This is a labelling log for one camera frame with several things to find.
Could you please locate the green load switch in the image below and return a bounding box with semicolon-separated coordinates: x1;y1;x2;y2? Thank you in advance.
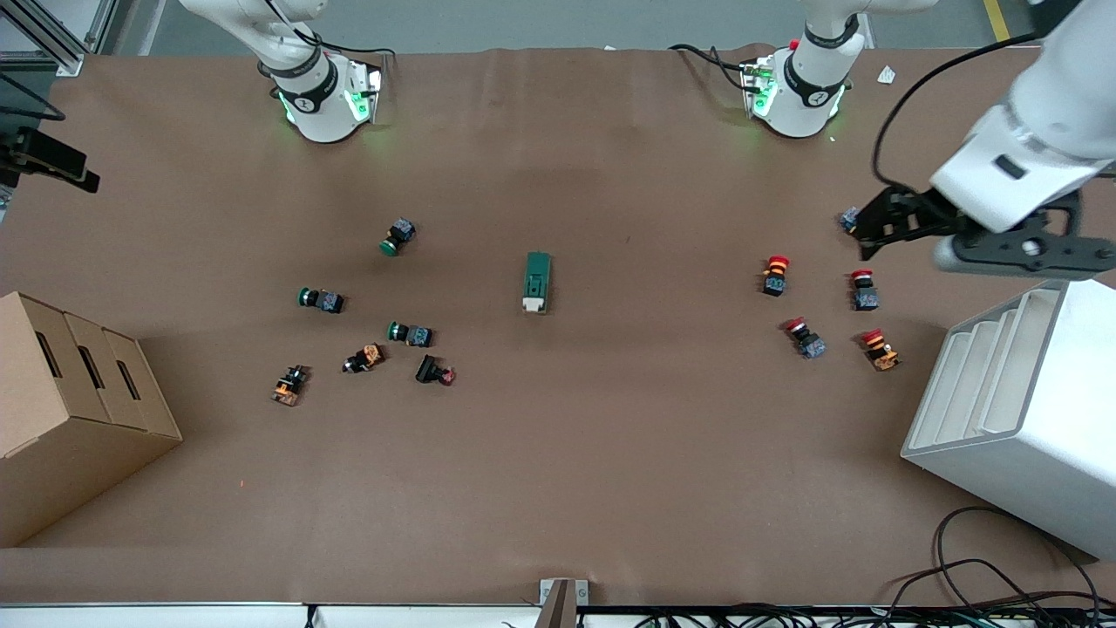
522;252;553;315

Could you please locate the red button orange body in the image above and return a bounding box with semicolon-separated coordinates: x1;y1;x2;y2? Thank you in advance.
861;328;901;372

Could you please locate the white stepped rack box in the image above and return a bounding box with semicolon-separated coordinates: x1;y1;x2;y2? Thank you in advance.
901;270;1116;561

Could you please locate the brown cardboard box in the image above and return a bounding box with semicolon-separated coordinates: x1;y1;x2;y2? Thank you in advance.
0;291;184;549

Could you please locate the aluminium frame profile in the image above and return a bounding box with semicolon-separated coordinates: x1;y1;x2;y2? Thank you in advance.
0;0;119;78

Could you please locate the black base power cable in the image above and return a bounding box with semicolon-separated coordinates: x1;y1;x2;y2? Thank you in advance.
670;42;755;92
266;0;393;60

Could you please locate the looped black cable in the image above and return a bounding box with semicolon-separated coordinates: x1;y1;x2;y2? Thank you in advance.
889;506;1104;611

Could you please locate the black cable bundle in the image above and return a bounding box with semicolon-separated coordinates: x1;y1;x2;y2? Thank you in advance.
602;602;1116;628

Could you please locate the grey metal bracket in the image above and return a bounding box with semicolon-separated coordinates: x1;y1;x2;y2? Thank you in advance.
539;578;589;628

